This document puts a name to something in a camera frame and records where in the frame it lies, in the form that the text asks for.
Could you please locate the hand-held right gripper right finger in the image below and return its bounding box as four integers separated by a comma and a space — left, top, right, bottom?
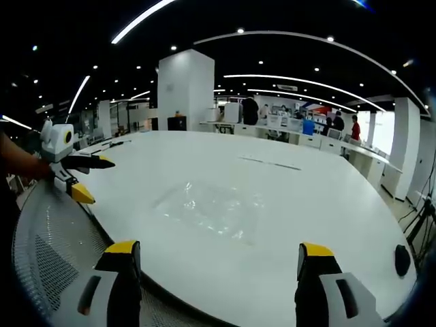
294, 242, 386, 327

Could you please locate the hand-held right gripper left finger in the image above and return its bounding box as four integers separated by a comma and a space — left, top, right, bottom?
55, 239, 142, 327

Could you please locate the pile of clear food packaging bags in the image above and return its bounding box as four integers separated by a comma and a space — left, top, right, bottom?
151, 179, 267, 247

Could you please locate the grey mesh chair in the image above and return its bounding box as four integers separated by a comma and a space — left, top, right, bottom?
11, 179, 119, 327

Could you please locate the black oval object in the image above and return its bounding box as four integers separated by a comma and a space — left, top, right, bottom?
394, 244, 411, 277

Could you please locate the black cabinet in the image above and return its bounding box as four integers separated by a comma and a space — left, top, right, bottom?
167, 114, 188, 132

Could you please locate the black tripod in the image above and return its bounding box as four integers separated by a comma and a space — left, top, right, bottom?
404, 193, 436, 263

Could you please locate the white box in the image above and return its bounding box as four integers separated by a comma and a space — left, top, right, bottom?
223, 102, 244, 123

